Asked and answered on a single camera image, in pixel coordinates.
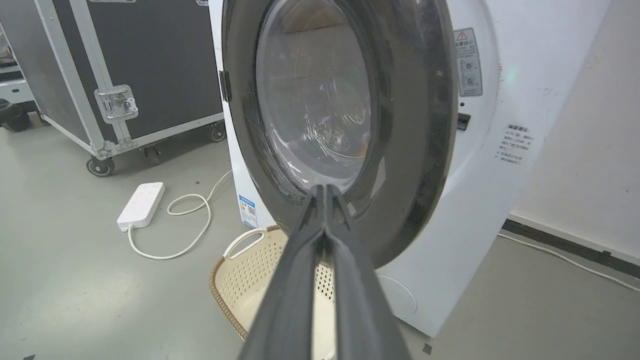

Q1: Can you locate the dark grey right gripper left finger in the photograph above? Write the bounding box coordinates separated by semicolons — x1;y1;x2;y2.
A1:
238;184;328;360

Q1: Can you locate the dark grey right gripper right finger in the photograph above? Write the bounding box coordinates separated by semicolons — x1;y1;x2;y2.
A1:
325;184;412;360

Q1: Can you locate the round washing machine door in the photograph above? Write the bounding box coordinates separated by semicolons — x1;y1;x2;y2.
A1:
220;0;459;270

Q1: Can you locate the white front-load washing machine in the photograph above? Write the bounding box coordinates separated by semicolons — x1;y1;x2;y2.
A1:
208;0;613;339

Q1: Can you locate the cream perforated laundry basket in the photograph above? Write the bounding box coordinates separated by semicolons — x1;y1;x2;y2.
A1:
209;225;337;360

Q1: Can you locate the white power strip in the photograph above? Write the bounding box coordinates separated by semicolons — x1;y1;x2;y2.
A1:
116;182;166;233
127;170;234;261

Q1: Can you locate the black aluminium-edged flight case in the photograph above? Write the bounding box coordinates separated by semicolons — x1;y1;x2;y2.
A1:
0;0;227;178

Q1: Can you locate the white cable along wall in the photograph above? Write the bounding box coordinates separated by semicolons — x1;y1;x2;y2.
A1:
497;232;640;293

